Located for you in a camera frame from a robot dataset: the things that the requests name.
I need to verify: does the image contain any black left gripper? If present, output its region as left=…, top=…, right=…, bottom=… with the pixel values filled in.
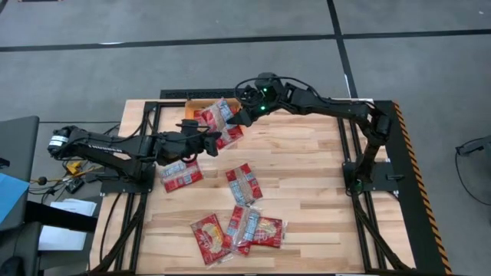
left=174, top=128, right=224, bottom=164

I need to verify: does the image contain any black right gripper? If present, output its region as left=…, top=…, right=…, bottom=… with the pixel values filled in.
left=226, top=86, right=278, bottom=129

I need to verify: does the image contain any orange plastic basket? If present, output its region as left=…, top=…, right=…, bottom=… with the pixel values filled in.
left=183, top=97, right=244, bottom=143

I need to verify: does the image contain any yellow connector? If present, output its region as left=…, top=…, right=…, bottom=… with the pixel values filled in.
left=65, top=160, right=83, bottom=176

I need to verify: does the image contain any small black device box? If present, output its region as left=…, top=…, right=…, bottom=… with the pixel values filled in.
left=65, top=178, right=86, bottom=195

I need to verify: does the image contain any white paper sheet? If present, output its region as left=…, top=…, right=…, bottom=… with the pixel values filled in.
left=38, top=198, right=97, bottom=251

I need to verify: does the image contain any black bar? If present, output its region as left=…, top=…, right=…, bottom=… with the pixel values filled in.
left=24, top=200, right=98, bottom=234

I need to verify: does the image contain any black strip with hazard stripes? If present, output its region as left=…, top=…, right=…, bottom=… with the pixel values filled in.
left=373, top=100, right=454, bottom=275

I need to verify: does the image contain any blue paper sheet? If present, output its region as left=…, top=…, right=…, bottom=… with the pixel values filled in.
left=0, top=172, right=31, bottom=225

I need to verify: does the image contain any grey stand foot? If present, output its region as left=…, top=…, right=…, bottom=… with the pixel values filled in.
left=455, top=134, right=491, bottom=156

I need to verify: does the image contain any black computer mouse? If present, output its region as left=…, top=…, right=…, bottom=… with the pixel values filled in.
left=0, top=255, right=25, bottom=276

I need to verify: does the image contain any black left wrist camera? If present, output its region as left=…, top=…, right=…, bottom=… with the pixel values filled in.
left=180, top=118, right=202, bottom=134

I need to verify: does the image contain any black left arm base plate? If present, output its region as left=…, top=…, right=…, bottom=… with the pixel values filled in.
left=100, top=168, right=157, bottom=195

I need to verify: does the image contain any yellow cable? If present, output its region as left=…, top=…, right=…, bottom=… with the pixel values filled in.
left=78, top=164, right=104, bottom=176

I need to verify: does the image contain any black frame cable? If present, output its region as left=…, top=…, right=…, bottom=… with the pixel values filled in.
left=98, top=192, right=123, bottom=270

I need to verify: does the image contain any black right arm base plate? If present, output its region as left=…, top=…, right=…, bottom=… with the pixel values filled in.
left=342, top=160, right=400, bottom=193

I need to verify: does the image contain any thin black floor cable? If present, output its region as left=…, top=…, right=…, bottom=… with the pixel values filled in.
left=454, top=152, right=491, bottom=207

